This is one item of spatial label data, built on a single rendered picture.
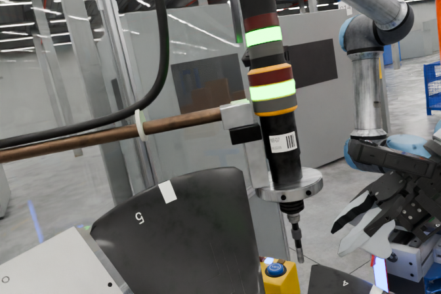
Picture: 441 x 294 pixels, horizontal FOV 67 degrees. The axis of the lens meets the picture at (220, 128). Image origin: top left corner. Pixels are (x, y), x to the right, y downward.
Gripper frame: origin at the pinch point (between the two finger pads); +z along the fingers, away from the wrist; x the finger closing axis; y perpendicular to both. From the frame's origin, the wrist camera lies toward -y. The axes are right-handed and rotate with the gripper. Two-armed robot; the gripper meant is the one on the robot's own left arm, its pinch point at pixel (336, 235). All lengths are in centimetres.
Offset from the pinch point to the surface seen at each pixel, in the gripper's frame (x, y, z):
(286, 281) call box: 23.5, 11.8, 22.8
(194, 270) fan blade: -14.8, -15.3, 12.1
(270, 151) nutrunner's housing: -19.0, -19.7, -6.3
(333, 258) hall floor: 201, 107, 65
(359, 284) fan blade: 5.4, 11.8, 5.1
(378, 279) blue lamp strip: 14.7, 19.4, 4.3
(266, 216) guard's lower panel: 115, 23, 47
